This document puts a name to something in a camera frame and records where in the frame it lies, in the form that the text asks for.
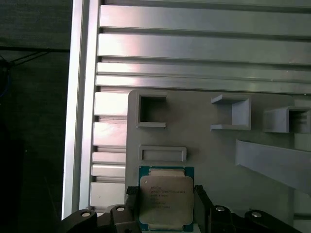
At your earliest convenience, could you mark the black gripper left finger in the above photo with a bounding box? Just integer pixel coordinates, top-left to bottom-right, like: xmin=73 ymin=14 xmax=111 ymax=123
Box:
xmin=60 ymin=185 xmax=141 ymax=233

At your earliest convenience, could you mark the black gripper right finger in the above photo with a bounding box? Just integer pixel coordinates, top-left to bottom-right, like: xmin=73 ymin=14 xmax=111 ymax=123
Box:
xmin=194 ymin=185 xmax=301 ymax=233

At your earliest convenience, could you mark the silver CPU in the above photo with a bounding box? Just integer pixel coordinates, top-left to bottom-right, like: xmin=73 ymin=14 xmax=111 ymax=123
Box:
xmin=138 ymin=166 xmax=195 ymax=232

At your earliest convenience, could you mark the grey parts rack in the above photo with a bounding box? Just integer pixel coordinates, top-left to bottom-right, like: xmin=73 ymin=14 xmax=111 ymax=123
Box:
xmin=125 ymin=89 xmax=311 ymax=233

